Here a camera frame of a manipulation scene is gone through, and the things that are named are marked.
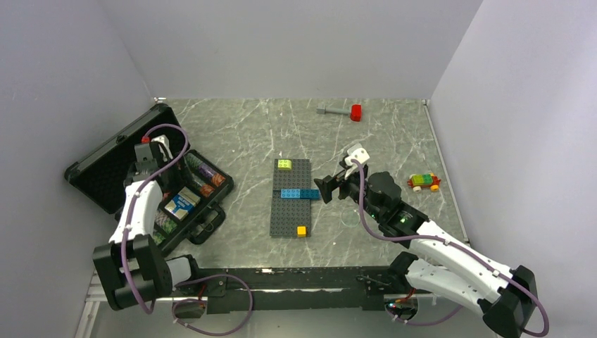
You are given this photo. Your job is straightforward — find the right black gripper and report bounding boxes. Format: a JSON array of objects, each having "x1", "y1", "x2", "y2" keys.
[{"x1": 314, "y1": 164, "x2": 384, "y2": 221}]

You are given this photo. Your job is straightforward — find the blue texas holdem card box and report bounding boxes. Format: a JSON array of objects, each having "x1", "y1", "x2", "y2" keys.
[{"x1": 164, "y1": 187, "x2": 201, "y2": 221}]

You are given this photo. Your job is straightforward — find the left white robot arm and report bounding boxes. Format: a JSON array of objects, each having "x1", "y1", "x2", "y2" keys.
[{"x1": 92, "y1": 139, "x2": 203, "y2": 314}]

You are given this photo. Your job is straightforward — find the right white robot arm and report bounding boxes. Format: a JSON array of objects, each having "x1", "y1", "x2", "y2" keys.
[{"x1": 314, "y1": 172, "x2": 549, "y2": 337}]

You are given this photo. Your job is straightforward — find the green blue chip stack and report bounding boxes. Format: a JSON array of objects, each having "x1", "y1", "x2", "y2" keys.
[{"x1": 184, "y1": 154, "x2": 203, "y2": 171}]

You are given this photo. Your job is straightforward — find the purple chip stack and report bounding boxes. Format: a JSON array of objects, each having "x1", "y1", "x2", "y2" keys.
[{"x1": 197, "y1": 162, "x2": 219, "y2": 184}]

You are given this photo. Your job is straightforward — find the black poker chip case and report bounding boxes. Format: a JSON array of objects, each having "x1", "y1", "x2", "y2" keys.
[{"x1": 64, "y1": 104, "x2": 234, "y2": 256}]

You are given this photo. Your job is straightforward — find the colourful lego toy car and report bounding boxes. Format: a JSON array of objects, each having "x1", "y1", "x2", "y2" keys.
[{"x1": 407, "y1": 173, "x2": 441, "y2": 192}]

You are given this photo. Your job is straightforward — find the red tan chip stack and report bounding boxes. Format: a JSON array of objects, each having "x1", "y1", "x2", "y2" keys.
[{"x1": 210, "y1": 173, "x2": 226, "y2": 187}]

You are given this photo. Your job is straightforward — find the clear round plastic disc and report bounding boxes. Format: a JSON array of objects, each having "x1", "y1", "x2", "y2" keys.
[{"x1": 340, "y1": 209, "x2": 360, "y2": 227}]

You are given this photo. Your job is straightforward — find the green striped chip stack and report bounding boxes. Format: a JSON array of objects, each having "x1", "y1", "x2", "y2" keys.
[{"x1": 154, "y1": 211, "x2": 177, "y2": 234}]

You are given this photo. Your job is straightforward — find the dark blue lego brick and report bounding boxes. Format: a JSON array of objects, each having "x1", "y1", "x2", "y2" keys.
[{"x1": 299, "y1": 189, "x2": 321, "y2": 201}]

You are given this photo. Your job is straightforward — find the red block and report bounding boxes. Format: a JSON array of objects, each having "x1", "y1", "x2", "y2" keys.
[{"x1": 349, "y1": 104, "x2": 362, "y2": 122}]

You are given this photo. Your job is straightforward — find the small yellow lego brick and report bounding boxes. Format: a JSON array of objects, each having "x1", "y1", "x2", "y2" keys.
[{"x1": 296, "y1": 226, "x2": 308, "y2": 237}]

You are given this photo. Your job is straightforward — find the upper grey lego baseplate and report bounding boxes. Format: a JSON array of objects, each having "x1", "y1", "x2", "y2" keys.
[{"x1": 272, "y1": 158, "x2": 312, "y2": 191}]

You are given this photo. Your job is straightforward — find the grey lego baseplate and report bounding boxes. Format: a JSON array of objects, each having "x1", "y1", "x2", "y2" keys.
[
  {"x1": 269, "y1": 191, "x2": 312, "y2": 238},
  {"x1": 272, "y1": 158, "x2": 312, "y2": 191}
]

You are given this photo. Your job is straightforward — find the grey cylinder tool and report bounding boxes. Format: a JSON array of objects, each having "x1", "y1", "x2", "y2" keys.
[{"x1": 317, "y1": 107, "x2": 351, "y2": 115}]

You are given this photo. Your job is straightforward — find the light blue lego brick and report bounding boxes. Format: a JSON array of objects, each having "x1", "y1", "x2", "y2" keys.
[{"x1": 280, "y1": 189, "x2": 301, "y2": 199}]

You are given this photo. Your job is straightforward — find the lower grey lego baseplate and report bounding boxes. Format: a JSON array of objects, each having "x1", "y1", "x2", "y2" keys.
[{"x1": 269, "y1": 191, "x2": 312, "y2": 238}]

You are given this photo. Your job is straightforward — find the lime green lego brick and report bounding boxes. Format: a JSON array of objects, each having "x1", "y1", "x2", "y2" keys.
[{"x1": 277, "y1": 159, "x2": 292, "y2": 170}]

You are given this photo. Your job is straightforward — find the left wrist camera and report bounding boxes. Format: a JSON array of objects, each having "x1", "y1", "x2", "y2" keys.
[{"x1": 141, "y1": 134, "x2": 174, "y2": 161}]

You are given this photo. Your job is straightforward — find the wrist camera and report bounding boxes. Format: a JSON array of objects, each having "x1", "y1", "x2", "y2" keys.
[
  {"x1": 141, "y1": 134, "x2": 174, "y2": 161},
  {"x1": 344, "y1": 143, "x2": 370, "y2": 167}
]

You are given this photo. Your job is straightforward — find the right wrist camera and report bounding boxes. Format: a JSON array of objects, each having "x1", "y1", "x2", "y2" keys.
[{"x1": 344, "y1": 143, "x2": 370, "y2": 167}]

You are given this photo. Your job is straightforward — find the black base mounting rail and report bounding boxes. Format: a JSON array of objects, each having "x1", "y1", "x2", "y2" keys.
[{"x1": 173, "y1": 266, "x2": 411, "y2": 314}]

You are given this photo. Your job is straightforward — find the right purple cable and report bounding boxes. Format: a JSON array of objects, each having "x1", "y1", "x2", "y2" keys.
[{"x1": 351, "y1": 158, "x2": 551, "y2": 338}]

